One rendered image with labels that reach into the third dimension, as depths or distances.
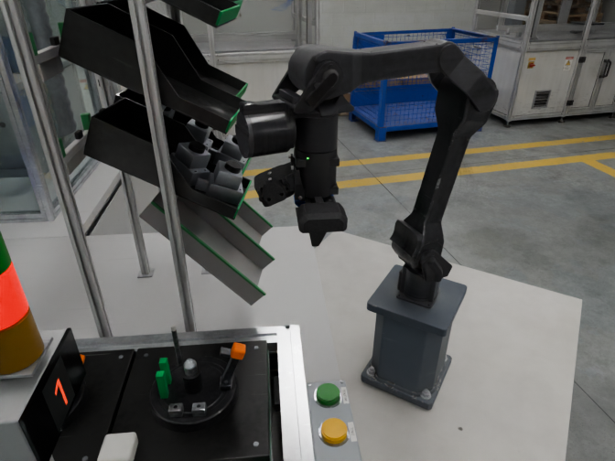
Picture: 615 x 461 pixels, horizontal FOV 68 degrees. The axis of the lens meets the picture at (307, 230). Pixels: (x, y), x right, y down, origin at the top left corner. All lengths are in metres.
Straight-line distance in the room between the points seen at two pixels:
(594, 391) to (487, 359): 1.38
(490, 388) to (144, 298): 0.83
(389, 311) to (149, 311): 0.61
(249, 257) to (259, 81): 3.69
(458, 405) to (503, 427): 0.08
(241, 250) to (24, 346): 0.61
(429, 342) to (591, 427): 1.48
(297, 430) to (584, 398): 1.75
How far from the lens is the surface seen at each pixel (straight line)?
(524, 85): 5.79
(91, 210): 1.74
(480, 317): 1.19
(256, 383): 0.83
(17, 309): 0.49
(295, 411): 0.81
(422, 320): 0.82
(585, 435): 2.24
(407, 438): 0.91
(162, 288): 1.26
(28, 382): 0.53
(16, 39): 0.82
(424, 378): 0.93
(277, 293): 1.19
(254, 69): 4.61
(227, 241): 1.02
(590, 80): 6.36
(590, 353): 2.61
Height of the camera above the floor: 1.58
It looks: 30 degrees down
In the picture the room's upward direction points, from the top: straight up
